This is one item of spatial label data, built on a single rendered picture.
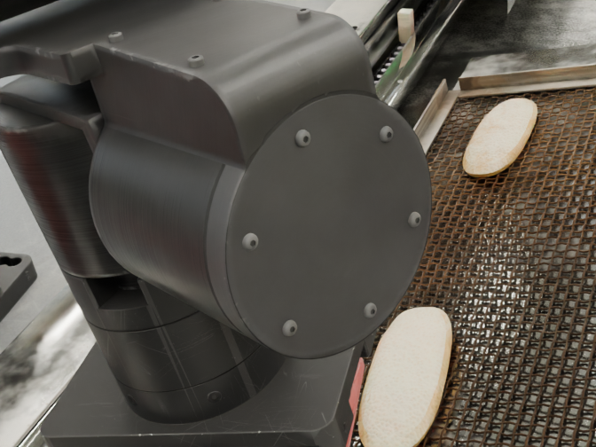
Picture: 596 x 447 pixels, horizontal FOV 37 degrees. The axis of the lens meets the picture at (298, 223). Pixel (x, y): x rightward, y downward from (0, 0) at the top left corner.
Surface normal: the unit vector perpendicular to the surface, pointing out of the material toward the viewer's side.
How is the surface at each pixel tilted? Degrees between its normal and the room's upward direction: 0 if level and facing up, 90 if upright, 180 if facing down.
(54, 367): 0
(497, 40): 0
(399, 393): 11
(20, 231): 0
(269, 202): 81
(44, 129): 88
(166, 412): 89
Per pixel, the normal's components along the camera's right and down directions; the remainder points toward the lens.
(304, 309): 0.62, 0.22
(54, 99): -0.28, -0.83
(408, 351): -0.37, -0.69
